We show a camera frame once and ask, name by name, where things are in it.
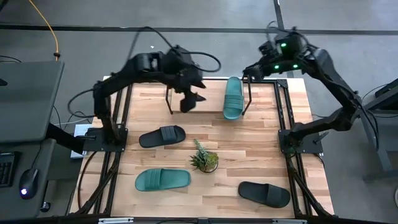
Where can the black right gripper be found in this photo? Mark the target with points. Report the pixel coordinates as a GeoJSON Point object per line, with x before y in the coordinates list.
{"type": "Point", "coordinates": [273, 69]}

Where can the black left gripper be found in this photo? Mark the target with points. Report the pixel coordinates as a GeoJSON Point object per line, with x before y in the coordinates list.
{"type": "Point", "coordinates": [183, 70]}

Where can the green rubber slide sandal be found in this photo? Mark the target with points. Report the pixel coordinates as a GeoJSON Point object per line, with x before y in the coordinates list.
{"type": "Point", "coordinates": [233, 102]}
{"type": "Point", "coordinates": [161, 180]}

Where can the black rubber slide sandal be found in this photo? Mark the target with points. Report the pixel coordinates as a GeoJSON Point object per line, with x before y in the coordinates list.
{"type": "Point", "coordinates": [155, 138]}
{"type": "Point", "coordinates": [264, 194]}

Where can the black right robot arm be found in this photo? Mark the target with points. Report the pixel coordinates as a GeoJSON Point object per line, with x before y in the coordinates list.
{"type": "Point", "coordinates": [335, 81]}

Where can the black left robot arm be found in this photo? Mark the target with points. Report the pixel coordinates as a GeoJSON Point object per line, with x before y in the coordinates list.
{"type": "Point", "coordinates": [102, 102]}

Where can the green succulent plant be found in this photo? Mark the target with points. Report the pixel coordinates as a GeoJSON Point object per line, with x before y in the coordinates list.
{"type": "Point", "coordinates": [203, 158]}

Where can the black plant pot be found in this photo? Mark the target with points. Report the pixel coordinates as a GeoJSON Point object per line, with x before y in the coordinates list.
{"type": "Point", "coordinates": [209, 171]}

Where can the white power box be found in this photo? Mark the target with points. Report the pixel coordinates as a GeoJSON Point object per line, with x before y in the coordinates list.
{"type": "Point", "coordinates": [77, 130]}

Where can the black round knob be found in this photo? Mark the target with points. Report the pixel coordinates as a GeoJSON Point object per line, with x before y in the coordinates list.
{"type": "Point", "coordinates": [45, 207]}

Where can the black computer mouse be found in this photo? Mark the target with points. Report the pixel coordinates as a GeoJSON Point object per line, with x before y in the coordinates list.
{"type": "Point", "coordinates": [29, 183]}

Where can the black keyboard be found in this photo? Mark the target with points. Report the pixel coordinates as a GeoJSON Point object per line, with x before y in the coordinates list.
{"type": "Point", "coordinates": [6, 169]}

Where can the grey computer desk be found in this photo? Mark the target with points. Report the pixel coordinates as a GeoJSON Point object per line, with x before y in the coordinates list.
{"type": "Point", "coordinates": [18, 208]}

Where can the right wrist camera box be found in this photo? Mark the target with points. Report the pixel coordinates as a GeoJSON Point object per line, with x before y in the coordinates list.
{"type": "Point", "coordinates": [267, 48]}

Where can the black aluminium table frame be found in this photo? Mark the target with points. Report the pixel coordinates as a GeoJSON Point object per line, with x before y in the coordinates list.
{"type": "Point", "coordinates": [282, 83]}

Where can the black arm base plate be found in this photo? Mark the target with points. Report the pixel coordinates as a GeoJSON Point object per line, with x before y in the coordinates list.
{"type": "Point", "coordinates": [93, 144]}
{"type": "Point", "coordinates": [311, 146]}

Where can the silver metal bracket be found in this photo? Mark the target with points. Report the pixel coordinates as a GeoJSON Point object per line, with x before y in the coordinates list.
{"type": "Point", "coordinates": [115, 220]}
{"type": "Point", "coordinates": [289, 221]}

